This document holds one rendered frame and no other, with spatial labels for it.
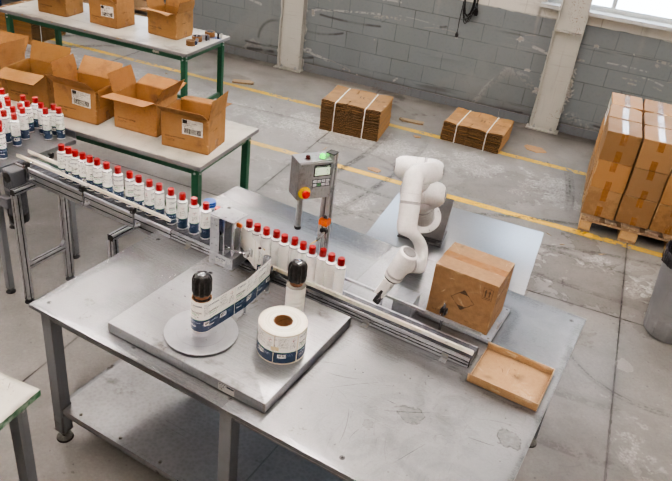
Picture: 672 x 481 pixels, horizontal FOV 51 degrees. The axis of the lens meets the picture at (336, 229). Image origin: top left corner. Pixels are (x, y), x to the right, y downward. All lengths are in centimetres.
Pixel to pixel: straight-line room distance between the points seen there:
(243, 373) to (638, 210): 420
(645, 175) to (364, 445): 406
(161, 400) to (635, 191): 414
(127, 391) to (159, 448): 42
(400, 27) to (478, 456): 644
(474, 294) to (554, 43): 528
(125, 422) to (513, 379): 181
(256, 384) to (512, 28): 614
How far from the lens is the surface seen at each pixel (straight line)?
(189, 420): 359
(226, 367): 286
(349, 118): 724
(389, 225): 402
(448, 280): 321
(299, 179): 313
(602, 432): 436
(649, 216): 631
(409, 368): 304
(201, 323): 294
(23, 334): 454
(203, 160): 468
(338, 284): 323
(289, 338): 280
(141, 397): 371
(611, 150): 609
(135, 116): 504
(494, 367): 316
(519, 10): 820
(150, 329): 305
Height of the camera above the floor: 279
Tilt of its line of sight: 30 degrees down
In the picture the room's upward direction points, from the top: 7 degrees clockwise
